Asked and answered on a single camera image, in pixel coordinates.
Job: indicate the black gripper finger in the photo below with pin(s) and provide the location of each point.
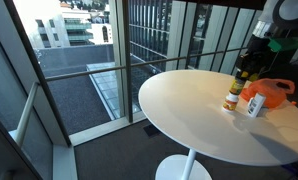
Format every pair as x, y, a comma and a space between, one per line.
241, 65
255, 71

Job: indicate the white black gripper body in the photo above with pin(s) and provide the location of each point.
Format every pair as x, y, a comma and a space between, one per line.
259, 50

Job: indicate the black bottle yellow label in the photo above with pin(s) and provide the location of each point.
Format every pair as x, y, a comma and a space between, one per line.
237, 86

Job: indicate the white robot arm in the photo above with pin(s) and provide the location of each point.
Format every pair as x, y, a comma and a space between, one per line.
285, 13

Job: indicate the orange plastic carrier bag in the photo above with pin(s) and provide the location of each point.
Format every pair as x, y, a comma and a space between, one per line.
272, 93

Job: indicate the white rectangular bottle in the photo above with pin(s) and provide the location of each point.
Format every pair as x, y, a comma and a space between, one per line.
255, 105

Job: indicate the white pill bottle orange label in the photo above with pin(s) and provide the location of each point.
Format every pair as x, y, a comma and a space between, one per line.
229, 104

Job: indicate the dark floor vent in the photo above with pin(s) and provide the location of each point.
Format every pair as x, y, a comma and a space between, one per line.
152, 130

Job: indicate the metal window railing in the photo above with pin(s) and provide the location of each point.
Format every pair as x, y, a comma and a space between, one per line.
122, 67

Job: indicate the white handrail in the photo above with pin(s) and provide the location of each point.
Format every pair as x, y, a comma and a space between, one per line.
25, 113

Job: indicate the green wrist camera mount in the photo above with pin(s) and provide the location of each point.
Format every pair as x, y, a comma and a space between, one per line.
285, 44

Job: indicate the dark window frame post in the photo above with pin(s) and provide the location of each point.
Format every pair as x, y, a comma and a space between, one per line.
126, 60

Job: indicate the white table pedestal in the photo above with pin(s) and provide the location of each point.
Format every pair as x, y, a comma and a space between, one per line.
185, 166

